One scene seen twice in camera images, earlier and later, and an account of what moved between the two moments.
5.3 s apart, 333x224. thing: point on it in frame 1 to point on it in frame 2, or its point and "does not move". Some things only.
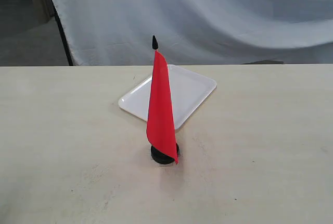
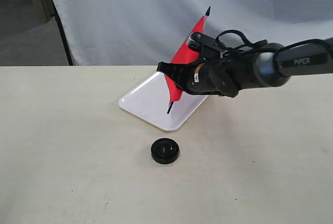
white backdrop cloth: [112, 19] does not move
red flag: [160, 131] to [184, 54]
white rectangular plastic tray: [189, 92] does not move
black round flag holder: [160, 157] does not move
